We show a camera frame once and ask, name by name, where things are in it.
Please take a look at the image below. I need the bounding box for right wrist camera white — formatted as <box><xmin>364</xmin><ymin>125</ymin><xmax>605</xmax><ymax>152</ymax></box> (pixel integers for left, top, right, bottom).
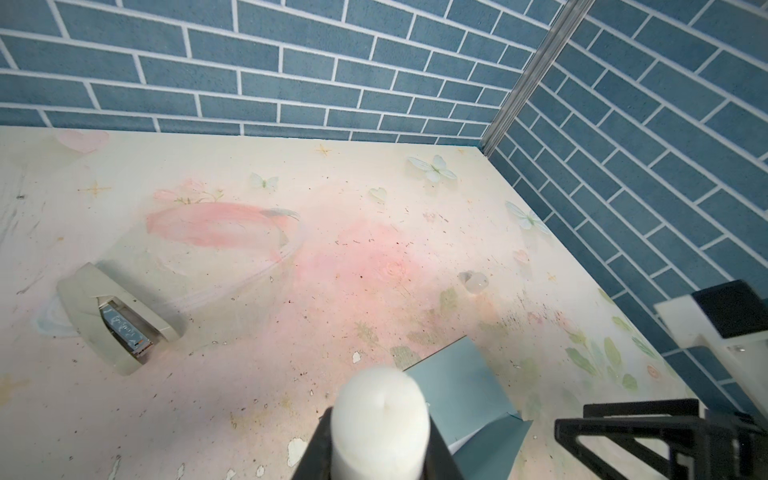
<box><xmin>654</xmin><ymin>280</ymin><xmax>767</xmax><ymax>418</ymax></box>

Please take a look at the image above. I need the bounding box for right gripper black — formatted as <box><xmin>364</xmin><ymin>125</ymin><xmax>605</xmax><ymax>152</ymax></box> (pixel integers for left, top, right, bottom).
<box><xmin>554</xmin><ymin>399</ymin><xmax>767</xmax><ymax>479</ymax></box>

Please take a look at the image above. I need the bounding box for teal envelope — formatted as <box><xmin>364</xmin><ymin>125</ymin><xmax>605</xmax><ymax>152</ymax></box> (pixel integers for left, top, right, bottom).
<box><xmin>405</xmin><ymin>336</ymin><xmax>531</xmax><ymax>479</ymax></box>

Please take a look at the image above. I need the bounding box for white letter with blue border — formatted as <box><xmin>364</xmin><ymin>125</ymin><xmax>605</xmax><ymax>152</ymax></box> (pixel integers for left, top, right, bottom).
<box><xmin>448</xmin><ymin>432</ymin><xmax>475</xmax><ymax>455</ymax></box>

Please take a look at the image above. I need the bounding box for white glue stick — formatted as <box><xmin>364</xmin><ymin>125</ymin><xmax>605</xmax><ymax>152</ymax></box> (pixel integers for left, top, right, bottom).
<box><xmin>330</xmin><ymin>366</ymin><xmax>430</xmax><ymax>479</ymax></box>

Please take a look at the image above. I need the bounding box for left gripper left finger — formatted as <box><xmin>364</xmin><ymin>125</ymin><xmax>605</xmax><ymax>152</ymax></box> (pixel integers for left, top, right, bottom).
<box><xmin>292</xmin><ymin>407</ymin><xmax>333</xmax><ymax>480</ymax></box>

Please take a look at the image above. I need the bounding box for clear glue stick cap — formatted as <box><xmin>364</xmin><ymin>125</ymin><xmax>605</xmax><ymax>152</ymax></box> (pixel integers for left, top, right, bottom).
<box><xmin>458</xmin><ymin>270</ymin><xmax>489</xmax><ymax>295</ymax></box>

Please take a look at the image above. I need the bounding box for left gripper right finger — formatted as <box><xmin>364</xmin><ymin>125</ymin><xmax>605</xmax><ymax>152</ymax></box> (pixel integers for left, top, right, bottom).
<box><xmin>427</xmin><ymin>420</ymin><xmax>464</xmax><ymax>480</ymax></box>

